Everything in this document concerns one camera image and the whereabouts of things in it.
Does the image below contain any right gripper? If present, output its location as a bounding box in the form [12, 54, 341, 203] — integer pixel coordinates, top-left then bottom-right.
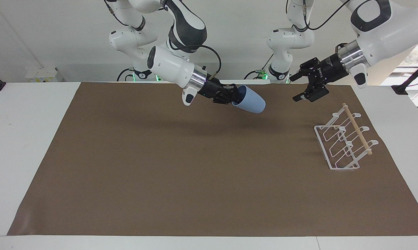
[202, 78, 243, 105]

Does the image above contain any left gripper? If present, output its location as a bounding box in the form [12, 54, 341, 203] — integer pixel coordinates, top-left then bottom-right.
[289, 53, 350, 103]

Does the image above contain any light blue cup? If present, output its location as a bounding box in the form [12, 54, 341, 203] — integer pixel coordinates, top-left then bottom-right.
[231, 85, 266, 114]

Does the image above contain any white box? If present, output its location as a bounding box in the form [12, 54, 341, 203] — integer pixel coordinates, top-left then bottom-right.
[25, 67, 59, 83]

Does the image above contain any black cable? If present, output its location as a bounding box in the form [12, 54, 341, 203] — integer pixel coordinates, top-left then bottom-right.
[244, 53, 274, 80]
[117, 68, 136, 82]
[286, 0, 352, 32]
[191, 44, 222, 79]

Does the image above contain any white wire cup holder rack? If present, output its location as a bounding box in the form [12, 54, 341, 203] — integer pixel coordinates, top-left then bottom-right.
[314, 103, 379, 171]

